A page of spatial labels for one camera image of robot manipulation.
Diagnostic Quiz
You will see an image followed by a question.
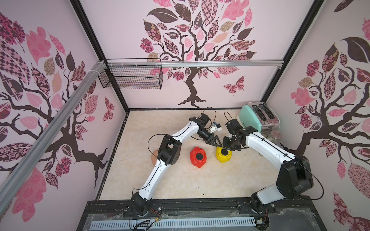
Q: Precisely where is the yellow piggy bank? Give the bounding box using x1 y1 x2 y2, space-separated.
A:
216 147 232 163

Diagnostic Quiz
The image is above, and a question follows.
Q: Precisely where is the peach piggy bank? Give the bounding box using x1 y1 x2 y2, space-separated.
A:
151 149 158 166

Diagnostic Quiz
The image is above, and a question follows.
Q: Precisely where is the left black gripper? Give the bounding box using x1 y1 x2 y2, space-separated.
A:
197 128 222 147

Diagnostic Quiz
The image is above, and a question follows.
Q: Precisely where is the glass spice jar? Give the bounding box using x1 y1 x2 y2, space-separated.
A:
267 130 282 145

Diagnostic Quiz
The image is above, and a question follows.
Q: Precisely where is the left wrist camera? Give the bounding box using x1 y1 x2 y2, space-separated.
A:
199 113 222 133

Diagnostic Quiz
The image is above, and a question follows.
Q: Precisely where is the mint green toaster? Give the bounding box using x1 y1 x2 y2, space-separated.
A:
237 102 280 138

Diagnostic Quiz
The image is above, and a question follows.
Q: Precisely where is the aluminium rail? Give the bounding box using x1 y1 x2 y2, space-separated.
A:
1 61 106 214
161 60 284 68

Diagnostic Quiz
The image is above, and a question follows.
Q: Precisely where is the white slotted cable duct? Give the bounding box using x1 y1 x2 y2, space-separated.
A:
88 217 256 231

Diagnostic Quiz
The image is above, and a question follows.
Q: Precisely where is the aluminium rail back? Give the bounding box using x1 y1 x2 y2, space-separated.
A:
161 60 284 68

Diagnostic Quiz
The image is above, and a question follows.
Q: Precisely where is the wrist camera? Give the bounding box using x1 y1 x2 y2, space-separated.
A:
199 113 222 133
225 119 243 135

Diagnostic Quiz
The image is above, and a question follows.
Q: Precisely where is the black wire basket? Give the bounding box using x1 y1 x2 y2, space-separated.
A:
98 58 164 90

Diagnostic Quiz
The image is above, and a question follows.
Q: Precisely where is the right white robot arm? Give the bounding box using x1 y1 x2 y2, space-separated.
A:
223 127 314 208

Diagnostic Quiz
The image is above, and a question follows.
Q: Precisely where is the aluminium rail left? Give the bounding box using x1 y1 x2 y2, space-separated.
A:
1 61 106 214

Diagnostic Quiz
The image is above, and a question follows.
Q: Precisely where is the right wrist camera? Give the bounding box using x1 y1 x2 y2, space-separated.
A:
225 119 243 135

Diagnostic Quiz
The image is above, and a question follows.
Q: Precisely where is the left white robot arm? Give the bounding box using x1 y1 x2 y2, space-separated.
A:
131 113 222 216

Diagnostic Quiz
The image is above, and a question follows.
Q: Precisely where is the black base frame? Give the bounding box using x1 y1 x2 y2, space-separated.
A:
77 197 326 231

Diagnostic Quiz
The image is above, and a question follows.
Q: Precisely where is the red piggy bank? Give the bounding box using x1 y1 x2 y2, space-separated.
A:
190 147 207 168

